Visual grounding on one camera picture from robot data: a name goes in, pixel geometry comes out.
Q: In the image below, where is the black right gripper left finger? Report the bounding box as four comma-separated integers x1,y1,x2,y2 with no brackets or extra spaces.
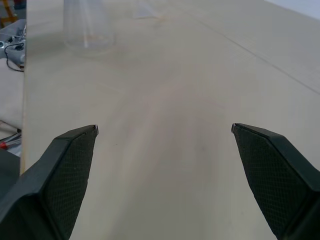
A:
0,124,100,240

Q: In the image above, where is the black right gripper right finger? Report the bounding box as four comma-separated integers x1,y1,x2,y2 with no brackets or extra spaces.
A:
231,122,320,240

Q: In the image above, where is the red-tipped tool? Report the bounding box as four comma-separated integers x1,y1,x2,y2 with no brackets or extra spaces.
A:
0,128,23,151

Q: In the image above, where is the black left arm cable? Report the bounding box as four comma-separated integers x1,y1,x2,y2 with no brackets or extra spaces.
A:
4,41,26,74

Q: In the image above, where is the yellow wooden frame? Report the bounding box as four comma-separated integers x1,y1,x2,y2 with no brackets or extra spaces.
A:
0,0,19,29

